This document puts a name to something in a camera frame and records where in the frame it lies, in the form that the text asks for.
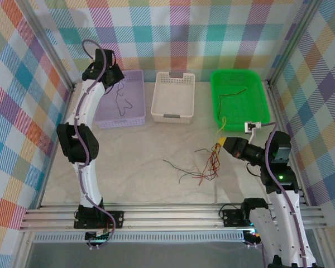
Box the purple plastic basket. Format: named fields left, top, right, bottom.
left=94, top=69, right=146, bottom=130

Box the perforated cable duct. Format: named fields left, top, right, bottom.
left=32, top=233, right=247, bottom=244

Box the black wire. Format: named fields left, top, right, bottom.
left=218, top=88, right=247, bottom=121

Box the green thin cable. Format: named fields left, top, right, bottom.
left=177, top=169, right=198, bottom=184

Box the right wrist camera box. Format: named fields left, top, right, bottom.
left=244, top=121, right=262, bottom=142

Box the bundle of coloured wires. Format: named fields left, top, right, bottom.
left=198, top=152, right=221, bottom=187

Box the aluminium side rail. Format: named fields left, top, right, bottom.
left=37, top=83, right=76, bottom=209
left=267, top=80, right=310, bottom=207

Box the long black thin cable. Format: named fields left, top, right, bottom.
left=163, top=159, right=198, bottom=172

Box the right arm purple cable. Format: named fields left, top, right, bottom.
left=245, top=122, right=309, bottom=268

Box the yellow thin cable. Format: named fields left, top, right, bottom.
left=216, top=116, right=228, bottom=137

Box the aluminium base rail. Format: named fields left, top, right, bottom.
left=18, top=203, right=329, bottom=233

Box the green plastic basket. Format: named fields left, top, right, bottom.
left=210, top=69, right=271, bottom=132

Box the small circuit board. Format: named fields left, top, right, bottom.
left=85, top=227, right=114, bottom=251
left=243, top=228, right=257, bottom=249

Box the white plastic basket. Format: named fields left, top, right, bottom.
left=150, top=71, right=197, bottom=125

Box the aluminium frame post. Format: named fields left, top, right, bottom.
left=266, top=0, right=323, bottom=87
left=18, top=0, right=76, bottom=93

